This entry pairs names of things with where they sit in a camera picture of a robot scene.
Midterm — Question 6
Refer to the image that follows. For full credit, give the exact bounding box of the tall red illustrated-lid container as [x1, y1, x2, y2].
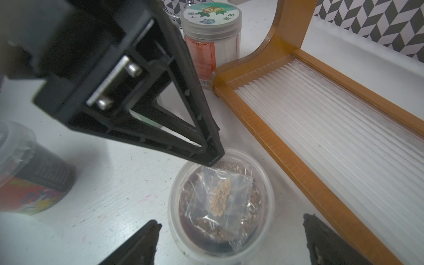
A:
[180, 2, 242, 89]

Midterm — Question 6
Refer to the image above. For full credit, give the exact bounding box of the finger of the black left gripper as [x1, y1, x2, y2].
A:
[33, 1, 225, 166]

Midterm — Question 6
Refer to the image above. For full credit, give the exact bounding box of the chrome stand with green cups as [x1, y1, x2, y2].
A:
[162, 0, 208, 28]

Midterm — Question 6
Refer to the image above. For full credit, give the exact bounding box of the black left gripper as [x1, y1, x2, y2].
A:
[1, 1, 156, 79]

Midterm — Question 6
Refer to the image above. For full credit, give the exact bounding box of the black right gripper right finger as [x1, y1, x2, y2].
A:
[303, 214, 370, 265]

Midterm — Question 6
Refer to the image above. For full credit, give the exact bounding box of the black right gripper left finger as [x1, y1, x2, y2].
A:
[99, 220, 162, 265]

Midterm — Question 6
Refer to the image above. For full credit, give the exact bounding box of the red-label seed container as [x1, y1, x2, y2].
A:
[168, 148, 275, 265]

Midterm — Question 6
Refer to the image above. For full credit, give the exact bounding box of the orange three-tier wooden shelf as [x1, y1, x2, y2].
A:
[212, 1, 424, 265]

